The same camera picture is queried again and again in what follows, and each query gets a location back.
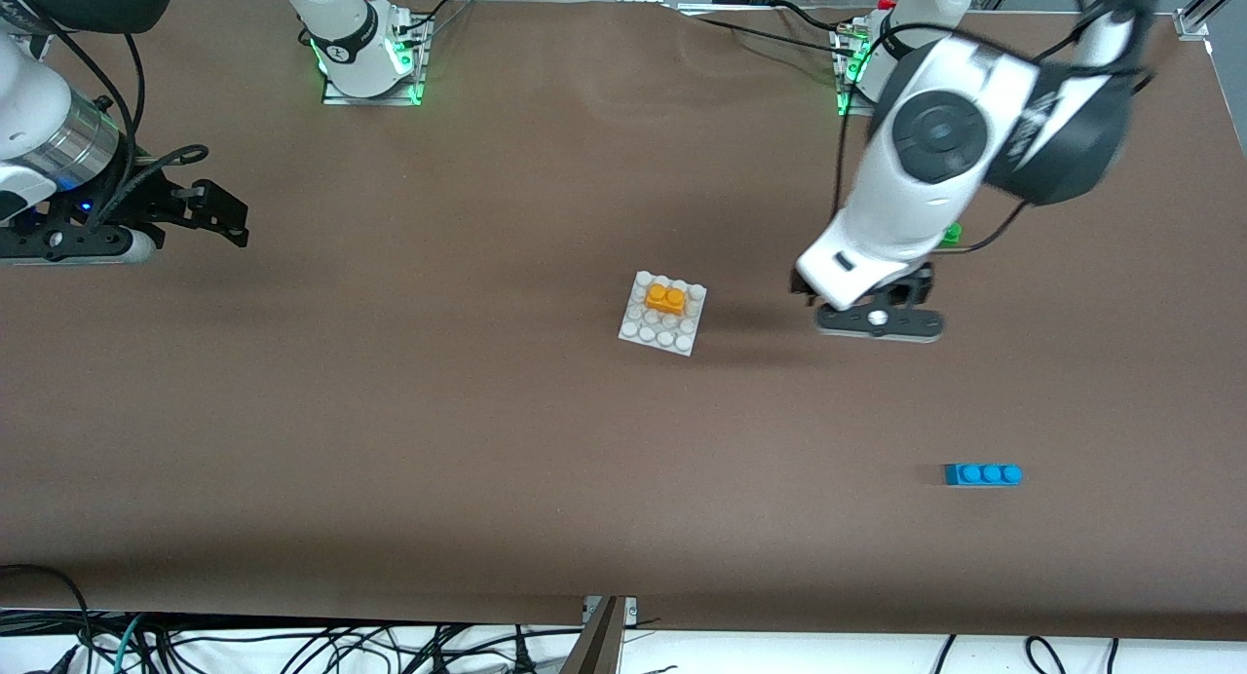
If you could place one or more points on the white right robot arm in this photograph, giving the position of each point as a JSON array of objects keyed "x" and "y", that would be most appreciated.
[{"x": 29, "y": 99}]

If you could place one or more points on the aluminium post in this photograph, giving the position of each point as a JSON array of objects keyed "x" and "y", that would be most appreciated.
[{"x": 596, "y": 645}]

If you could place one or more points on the blue three-stud block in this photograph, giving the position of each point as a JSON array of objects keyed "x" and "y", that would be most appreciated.
[{"x": 982, "y": 474}]

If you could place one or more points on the aluminium table frame rail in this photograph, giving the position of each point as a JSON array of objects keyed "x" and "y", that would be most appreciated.
[{"x": 1190, "y": 21}]

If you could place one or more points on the green two-stud block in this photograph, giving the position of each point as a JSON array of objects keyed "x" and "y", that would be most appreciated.
[{"x": 953, "y": 234}]

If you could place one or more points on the brown table cover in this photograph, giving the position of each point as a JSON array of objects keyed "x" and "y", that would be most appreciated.
[{"x": 623, "y": 479}]

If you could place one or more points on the white studded base plate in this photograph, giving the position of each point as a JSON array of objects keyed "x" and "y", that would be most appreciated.
[{"x": 662, "y": 335}]

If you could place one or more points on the yellow two-stud block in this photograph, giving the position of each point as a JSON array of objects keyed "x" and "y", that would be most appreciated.
[{"x": 665, "y": 297}]

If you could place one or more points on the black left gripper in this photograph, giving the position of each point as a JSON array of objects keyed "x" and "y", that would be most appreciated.
[{"x": 917, "y": 286}]

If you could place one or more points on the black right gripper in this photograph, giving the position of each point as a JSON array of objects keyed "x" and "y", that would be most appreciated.
[{"x": 146, "y": 203}]

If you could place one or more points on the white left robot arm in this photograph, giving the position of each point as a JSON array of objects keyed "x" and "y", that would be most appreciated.
[{"x": 906, "y": 197}]

